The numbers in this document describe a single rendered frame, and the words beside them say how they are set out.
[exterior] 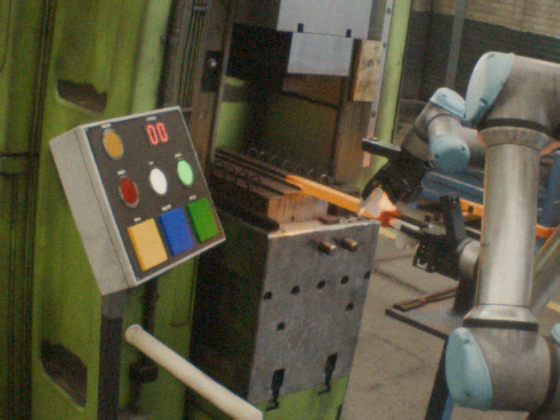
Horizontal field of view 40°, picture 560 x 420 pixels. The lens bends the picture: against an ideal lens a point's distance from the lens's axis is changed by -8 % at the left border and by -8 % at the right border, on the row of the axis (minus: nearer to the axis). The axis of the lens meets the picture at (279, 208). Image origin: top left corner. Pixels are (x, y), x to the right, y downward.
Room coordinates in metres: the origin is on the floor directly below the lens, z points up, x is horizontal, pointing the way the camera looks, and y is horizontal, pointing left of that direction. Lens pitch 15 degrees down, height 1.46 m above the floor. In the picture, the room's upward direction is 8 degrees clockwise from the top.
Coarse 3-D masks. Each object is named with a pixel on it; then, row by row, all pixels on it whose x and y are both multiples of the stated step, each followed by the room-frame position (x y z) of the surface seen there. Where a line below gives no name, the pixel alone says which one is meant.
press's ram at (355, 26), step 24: (240, 0) 1.89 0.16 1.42; (264, 0) 1.83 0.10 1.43; (288, 0) 1.81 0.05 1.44; (312, 0) 1.86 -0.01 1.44; (336, 0) 1.92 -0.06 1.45; (360, 0) 1.97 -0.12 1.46; (264, 24) 1.83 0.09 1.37; (288, 24) 1.82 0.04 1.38; (312, 24) 1.87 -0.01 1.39; (336, 24) 1.92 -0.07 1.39; (360, 24) 1.98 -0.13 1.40
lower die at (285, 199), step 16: (224, 160) 2.10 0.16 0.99; (256, 160) 2.15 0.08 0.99; (240, 176) 1.97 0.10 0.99; (272, 176) 1.97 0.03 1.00; (224, 192) 1.94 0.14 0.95; (240, 192) 1.90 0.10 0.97; (256, 192) 1.87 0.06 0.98; (272, 192) 1.89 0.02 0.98; (288, 192) 1.87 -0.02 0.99; (256, 208) 1.86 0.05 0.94; (272, 208) 1.84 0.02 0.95; (288, 208) 1.88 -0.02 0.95; (304, 208) 1.91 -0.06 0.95; (320, 208) 1.95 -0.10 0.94
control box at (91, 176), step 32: (96, 128) 1.32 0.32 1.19; (128, 128) 1.41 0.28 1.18; (160, 128) 1.50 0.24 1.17; (64, 160) 1.29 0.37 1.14; (96, 160) 1.28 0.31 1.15; (128, 160) 1.37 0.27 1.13; (160, 160) 1.46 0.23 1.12; (192, 160) 1.56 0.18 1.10; (96, 192) 1.27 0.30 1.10; (192, 192) 1.51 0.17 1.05; (96, 224) 1.27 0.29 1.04; (128, 224) 1.29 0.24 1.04; (96, 256) 1.26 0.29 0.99; (128, 256) 1.25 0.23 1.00; (192, 256) 1.42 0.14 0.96; (128, 288) 1.24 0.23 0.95
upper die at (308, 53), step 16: (240, 32) 1.96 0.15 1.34; (256, 32) 1.92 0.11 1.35; (272, 32) 1.88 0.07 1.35; (288, 32) 1.84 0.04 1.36; (240, 48) 1.95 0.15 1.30; (256, 48) 1.91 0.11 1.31; (272, 48) 1.87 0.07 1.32; (288, 48) 1.84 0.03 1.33; (304, 48) 1.86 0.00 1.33; (320, 48) 1.89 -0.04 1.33; (336, 48) 1.93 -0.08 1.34; (256, 64) 1.90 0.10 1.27; (272, 64) 1.87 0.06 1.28; (288, 64) 1.83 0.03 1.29; (304, 64) 1.86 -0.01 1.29; (320, 64) 1.90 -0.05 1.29; (336, 64) 1.94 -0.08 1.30
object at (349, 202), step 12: (288, 180) 1.95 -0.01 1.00; (300, 180) 1.93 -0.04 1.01; (312, 192) 1.89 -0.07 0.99; (324, 192) 1.86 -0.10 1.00; (336, 192) 1.86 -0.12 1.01; (336, 204) 1.83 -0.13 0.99; (348, 204) 1.81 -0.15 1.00; (372, 216) 1.75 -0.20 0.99; (384, 216) 1.72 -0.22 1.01; (396, 216) 1.71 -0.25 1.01; (420, 228) 1.67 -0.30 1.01
